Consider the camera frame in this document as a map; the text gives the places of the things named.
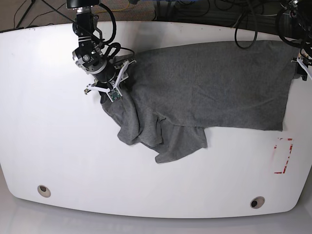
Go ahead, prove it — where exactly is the right table cable grommet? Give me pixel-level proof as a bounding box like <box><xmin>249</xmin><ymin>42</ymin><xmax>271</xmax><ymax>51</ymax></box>
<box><xmin>250</xmin><ymin>196</ymin><xmax>265</xmax><ymax>209</ymax></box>

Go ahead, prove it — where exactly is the table cable grommet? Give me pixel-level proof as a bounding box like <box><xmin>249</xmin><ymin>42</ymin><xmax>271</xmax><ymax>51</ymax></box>
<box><xmin>37</xmin><ymin>185</ymin><xmax>51</xmax><ymax>198</ymax></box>
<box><xmin>250</xmin><ymin>196</ymin><xmax>265</xmax><ymax>209</ymax></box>

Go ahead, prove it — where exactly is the yellow cable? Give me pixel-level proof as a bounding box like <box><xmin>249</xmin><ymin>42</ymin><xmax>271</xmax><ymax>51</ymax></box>
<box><xmin>97</xmin><ymin>0</ymin><xmax>134</xmax><ymax>15</ymax></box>

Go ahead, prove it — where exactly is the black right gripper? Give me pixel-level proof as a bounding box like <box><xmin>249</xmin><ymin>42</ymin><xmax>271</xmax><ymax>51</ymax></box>
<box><xmin>92</xmin><ymin>64</ymin><xmax>118</xmax><ymax>83</ymax></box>

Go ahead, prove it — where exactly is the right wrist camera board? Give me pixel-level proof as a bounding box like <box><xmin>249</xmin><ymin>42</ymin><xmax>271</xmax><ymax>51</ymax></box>
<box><xmin>107</xmin><ymin>88</ymin><xmax>122</xmax><ymax>102</ymax></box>

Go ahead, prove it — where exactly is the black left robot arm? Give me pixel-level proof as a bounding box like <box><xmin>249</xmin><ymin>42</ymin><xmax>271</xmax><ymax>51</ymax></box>
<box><xmin>275</xmin><ymin>0</ymin><xmax>312</xmax><ymax>81</ymax></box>

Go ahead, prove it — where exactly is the left table cable grommet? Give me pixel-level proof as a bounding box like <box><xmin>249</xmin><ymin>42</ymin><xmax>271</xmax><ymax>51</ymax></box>
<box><xmin>37</xmin><ymin>185</ymin><xmax>51</xmax><ymax>198</ymax></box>

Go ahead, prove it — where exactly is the red tape rectangle marking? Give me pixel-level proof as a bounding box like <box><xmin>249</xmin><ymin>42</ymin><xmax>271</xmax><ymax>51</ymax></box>
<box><xmin>272</xmin><ymin>137</ymin><xmax>293</xmax><ymax>175</ymax></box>

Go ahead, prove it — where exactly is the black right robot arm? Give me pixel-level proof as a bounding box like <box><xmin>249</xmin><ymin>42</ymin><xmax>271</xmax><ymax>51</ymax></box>
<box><xmin>66</xmin><ymin>0</ymin><xmax>121</xmax><ymax>90</ymax></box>

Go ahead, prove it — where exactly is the grey t-shirt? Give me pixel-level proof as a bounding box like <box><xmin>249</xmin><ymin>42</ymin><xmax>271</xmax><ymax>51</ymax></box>
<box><xmin>100</xmin><ymin>40</ymin><xmax>298</xmax><ymax>163</ymax></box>

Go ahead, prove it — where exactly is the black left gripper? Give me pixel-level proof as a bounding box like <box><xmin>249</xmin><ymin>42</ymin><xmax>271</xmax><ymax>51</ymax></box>
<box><xmin>293</xmin><ymin>55</ymin><xmax>312</xmax><ymax>81</ymax></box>

